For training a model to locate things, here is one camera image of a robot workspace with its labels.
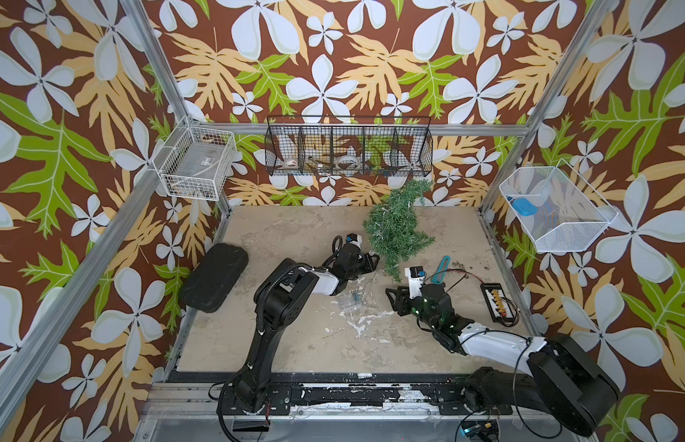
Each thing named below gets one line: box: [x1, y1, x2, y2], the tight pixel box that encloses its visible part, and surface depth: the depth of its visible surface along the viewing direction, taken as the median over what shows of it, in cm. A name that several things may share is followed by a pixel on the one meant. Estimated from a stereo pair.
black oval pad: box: [180, 243, 250, 314], surface depth 95 cm
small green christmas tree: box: [362, 179, 436, 283], surface depth 79 cm
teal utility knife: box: [430, 255, 452, 285], surface depth 103 cm
